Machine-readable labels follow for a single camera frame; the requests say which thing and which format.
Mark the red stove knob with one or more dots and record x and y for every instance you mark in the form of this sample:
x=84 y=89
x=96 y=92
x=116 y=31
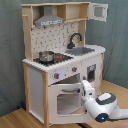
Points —
x=56 y=76
x=74 y=69

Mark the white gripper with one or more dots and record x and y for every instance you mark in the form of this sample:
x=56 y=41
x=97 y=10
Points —
x=88 y=90

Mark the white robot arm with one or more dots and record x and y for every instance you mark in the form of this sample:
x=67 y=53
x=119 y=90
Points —
x=104 y=107

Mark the silver toy pot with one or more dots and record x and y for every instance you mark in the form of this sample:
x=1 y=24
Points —
x=46 y=56

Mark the white oven door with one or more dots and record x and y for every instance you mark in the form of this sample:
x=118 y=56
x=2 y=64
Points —
x=66 y=104

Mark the grey toy sink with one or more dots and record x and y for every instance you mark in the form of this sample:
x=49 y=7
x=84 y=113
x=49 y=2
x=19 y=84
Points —
x=79 y=51

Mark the black toy stovetop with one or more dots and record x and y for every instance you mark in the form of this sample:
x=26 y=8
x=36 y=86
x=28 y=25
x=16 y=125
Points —
x=58 y=58

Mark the right red stove knob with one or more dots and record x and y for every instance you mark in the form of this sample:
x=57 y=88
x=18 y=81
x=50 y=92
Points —
x=74 y=69

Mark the white microwave cabinet door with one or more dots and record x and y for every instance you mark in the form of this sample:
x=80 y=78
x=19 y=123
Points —
x=97 y=11

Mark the left red stove knob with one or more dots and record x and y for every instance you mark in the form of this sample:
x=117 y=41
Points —
x=56 y=76

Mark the grey range hood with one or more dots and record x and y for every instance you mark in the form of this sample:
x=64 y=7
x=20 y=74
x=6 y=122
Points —
x=48 y=18

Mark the black toy faucet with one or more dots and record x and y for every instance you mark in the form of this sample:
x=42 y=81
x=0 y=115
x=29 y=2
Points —
x=71 y=44

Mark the wooden toy kitchen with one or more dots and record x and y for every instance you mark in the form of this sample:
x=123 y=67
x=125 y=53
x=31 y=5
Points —
x=39 y=78

